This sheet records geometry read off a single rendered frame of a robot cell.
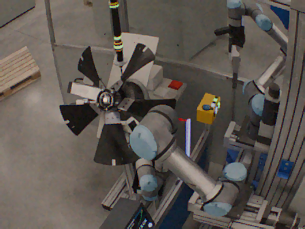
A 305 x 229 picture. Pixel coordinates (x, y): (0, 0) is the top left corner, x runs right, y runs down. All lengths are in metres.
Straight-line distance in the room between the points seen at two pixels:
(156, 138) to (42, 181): 2.12
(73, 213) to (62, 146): 0.86
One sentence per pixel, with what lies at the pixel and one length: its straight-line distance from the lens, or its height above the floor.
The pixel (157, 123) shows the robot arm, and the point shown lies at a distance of 1.29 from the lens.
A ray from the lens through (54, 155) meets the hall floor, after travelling 3.42.
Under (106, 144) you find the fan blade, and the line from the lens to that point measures 1.93.
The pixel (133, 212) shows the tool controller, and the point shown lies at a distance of 1.36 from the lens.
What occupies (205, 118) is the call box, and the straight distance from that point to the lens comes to 2.03.
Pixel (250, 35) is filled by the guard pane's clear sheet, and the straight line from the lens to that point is 2.19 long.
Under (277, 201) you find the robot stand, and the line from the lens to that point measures 1.83.
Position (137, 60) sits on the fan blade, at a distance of 1.88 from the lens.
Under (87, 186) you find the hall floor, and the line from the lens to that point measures 3.07.
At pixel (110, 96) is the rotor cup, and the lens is 1.89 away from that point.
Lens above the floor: 2.41
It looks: 42 degrees down
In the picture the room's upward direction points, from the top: 5 degrees counter-clockwise
